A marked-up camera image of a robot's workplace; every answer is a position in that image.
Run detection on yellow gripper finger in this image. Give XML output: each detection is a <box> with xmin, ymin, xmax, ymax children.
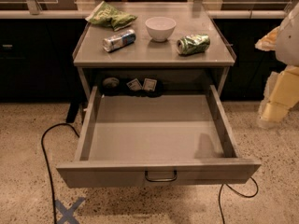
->
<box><xmin>257</xmin><ymin>66</ymin><xmax>299</xmax><ymax>129</ymax></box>

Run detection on crushed green soda can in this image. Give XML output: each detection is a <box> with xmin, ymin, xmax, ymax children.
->
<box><xmin>177</xmin><ymin>34</ymin><xmax>210</xmax><ymax>55</ymax></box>

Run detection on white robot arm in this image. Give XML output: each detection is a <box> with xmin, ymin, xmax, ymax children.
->
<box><xmin>255</xmin><ymin>4</ymin><xmax>299</xmax><ymax>128</ymax></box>

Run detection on grey open top drawer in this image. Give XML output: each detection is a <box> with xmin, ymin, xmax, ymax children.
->
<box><xmin>57</xmin><ymin>87</ymin><xmax>261</xmax><ymax>188</ymax></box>

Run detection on silver blue soda can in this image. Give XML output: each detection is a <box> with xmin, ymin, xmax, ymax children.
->
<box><xmin>103</xmin><ymin>29</ymin><xmax>136</xmax><ymax>52</ymax></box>

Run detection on grey cabinet table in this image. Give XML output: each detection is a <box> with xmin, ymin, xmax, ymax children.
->
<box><xmin>72</xmin><ymin>1</ymin><xmax>237</xmax><ymax>101</ymax></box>

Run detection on white tag card right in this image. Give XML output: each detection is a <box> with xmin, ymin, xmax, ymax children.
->
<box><xmin>143</xmin><ymin>78</ymin><xmax>157</xmax><ymax>91</ymax></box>

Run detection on white tag card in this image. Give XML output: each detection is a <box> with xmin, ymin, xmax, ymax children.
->
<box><xmin>126</xmin><ymin>78</ymin><xmax>142</xmax><ymax>91</ymax></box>
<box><xmin>143</xmin><ymin>78</ymin><xmax>157</xmax><ymax>91</ymax></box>

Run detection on white bowl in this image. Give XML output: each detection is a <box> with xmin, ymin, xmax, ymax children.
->
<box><xmin>145</xmin><ymin>17</ymin><xmax>177</xmax><ymax>42</ymax></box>

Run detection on white tag card left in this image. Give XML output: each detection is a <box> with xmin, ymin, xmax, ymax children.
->
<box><xmin>126</xmin><ymin>78</ymin><xmax>142</xmax><ymax>91</ymax></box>

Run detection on round grey object inside cabinet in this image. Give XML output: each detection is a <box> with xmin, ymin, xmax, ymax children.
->
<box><xmin>102</xmin><ymin>77</ymin><xmax>120</xmax><ymax>89</ymax></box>

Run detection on green chip bag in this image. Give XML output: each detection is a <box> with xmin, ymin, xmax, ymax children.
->
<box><xmin>86</xmin><ymin>1</ymin><xmax>137</xmax><ymax>31</ymax></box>

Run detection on dark counter cabinets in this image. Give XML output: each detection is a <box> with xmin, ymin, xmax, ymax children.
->
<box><xmin>0</xmin><ymin>19</ymin><xmax>86</xmax><ymax>102</ymax></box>

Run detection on blue tape cross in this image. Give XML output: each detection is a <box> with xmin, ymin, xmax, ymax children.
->
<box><xmin>55</xmin><ymin>197</ymin><xmax>85</xmax><ymax>224</ymax></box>

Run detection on black floor cable right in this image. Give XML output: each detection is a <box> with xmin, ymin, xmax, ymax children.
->
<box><xmin>217</xmin><ymin>176</ymin><xmax>260</xmax><ymax>224</ymax></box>

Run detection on black floor cable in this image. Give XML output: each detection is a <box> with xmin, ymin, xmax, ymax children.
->
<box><xmin>40</xmin><ymin>122</ymin><xmax>80</xmax><ymax>224</ymax></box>
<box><xmin>217</xmin><ymin>176</ymin><xmax>260</xmax><ymax>224</ymax></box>

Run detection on black metal drawer handle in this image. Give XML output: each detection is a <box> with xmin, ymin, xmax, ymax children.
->
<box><xmin>145</xmin><ymin>171</ymin><xmax>178</xmax><ymax>183</ymax></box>

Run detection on black floor cable left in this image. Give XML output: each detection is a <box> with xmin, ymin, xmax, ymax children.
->
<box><xmin>40</xmin><ymin>122</ymin><xmax>80</xmax><ymax>224</ymax></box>

